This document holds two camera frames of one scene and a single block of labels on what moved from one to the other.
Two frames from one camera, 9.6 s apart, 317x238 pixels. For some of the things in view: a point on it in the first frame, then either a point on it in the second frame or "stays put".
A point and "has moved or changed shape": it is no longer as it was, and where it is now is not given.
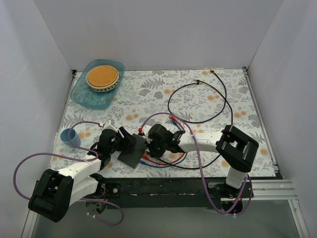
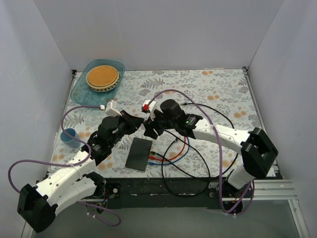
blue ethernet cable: [143, 163] has moved or changed shape
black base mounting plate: [119, 193] stays put
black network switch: [132, 156] has moved or changed shape
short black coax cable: [196, 83] -> [192, 173]
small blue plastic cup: [74, 136] stays put
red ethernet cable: [147, 159] has moved or changed shape
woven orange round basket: [103, 78] stays put
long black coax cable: [214, 161] -> [209, 177]
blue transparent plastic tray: [97, 84] stays put
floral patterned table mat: [173, 122] stays put
